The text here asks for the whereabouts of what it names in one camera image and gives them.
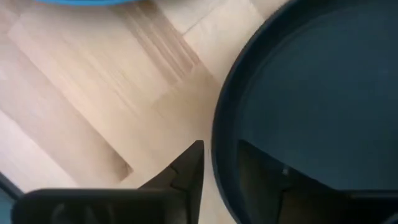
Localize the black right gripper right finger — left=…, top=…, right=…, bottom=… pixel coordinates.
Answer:
left=237, top=139, right=398, bottom=224

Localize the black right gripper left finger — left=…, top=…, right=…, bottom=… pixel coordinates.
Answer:
left=11, top=139, right=205, bottom=224

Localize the black plastic plate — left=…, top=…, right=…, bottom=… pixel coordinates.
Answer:
left=211, top=0, right=398, bottom=224

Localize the blue plastic plate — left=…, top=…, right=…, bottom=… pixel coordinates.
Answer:
left=33, top=0, right=141, bottom=7

